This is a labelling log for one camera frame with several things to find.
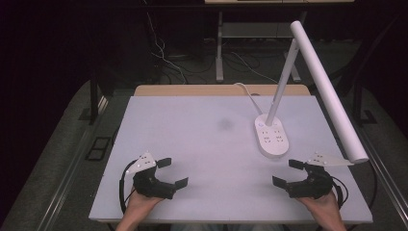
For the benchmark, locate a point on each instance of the person's right hand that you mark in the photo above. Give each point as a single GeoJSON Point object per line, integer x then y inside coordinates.
{"type": "Point", "coordinates": [322, 208]}

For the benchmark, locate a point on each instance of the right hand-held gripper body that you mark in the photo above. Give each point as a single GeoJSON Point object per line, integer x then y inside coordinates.
{"type": "Point", "coordinates": [312, 184]}

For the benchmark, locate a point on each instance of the person's left hand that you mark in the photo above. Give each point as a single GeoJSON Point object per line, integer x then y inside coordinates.
{"type": "Point", "coordinates": [141, 203]}

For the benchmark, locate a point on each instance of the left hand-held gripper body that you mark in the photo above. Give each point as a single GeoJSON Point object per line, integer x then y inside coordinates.
{"type": "Point", "coordinates": [150, 184]}

